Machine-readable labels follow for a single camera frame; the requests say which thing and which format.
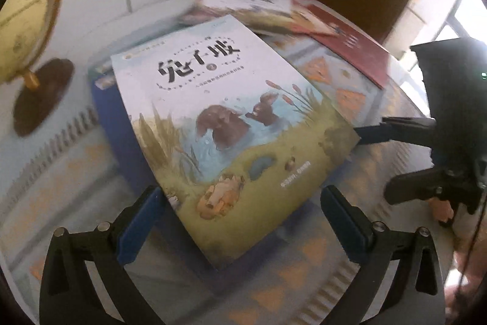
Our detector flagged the white rabbit family cover book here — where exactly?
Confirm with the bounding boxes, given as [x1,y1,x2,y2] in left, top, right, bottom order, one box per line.
[183,0,305,36]

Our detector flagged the plain blue book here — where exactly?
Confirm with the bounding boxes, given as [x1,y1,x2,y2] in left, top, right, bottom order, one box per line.
[88,66,343,234]

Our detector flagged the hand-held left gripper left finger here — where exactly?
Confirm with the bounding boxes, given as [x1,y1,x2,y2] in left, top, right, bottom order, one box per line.
[39,185,167,325]

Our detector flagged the beige globe on wooden base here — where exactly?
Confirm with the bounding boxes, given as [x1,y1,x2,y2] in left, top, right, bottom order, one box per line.
[0,0,75,137]

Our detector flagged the black cable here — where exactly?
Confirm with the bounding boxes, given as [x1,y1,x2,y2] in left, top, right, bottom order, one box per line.
[454,192,482,306]

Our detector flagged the person's right forearm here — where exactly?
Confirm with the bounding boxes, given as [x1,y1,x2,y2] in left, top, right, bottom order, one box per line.
[443,213,487,314]

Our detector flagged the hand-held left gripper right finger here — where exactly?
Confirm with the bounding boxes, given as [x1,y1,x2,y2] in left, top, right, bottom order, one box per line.
[321,185,447,325]

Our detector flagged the person's right hand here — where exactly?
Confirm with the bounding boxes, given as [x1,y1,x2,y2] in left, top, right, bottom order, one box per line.
[429,196,457,224]

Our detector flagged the white rabbit pond cover book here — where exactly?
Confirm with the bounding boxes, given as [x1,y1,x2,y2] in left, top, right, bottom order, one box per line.
[110,15,361,270]

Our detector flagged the dark red book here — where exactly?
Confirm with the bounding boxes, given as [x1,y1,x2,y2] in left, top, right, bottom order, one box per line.
[304,3,391,89]

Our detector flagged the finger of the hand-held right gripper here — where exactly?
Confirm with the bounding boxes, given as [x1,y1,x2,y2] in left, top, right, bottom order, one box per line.
[353,117,437,145]
[384,168,481,213]

